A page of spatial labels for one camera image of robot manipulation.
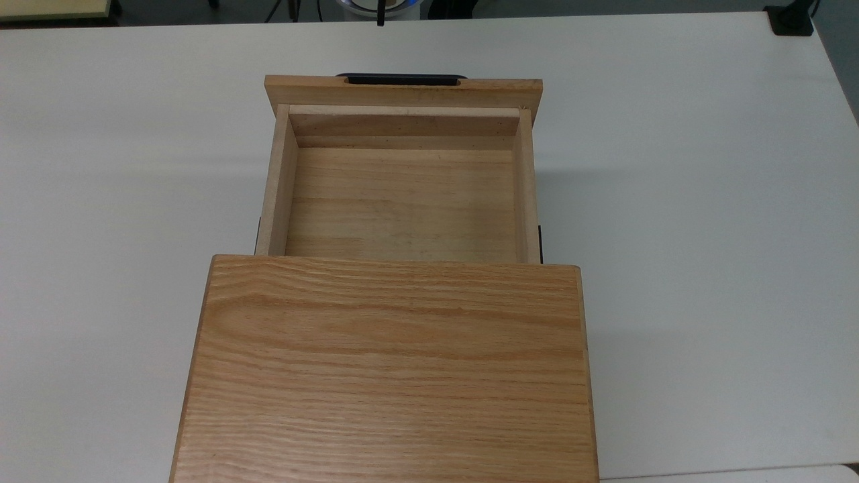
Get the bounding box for black tripod legs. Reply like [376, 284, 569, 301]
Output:
[264, 0, 301, 23]

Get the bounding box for wooden drawer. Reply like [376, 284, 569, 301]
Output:
[254, 74, 544, 264]

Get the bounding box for beige side table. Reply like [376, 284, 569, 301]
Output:
[0, 0, 112, 21]

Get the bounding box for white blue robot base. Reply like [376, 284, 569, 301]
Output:
[339, 0, 421, 15]

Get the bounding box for black drawer handle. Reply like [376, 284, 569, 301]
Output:
[336, 73, 469, 86]

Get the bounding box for wooden cabinet box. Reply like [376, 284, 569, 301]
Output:
[168, 254, 600, 483]

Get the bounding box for black table clamp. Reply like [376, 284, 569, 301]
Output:
[764, 0, 821, 36]

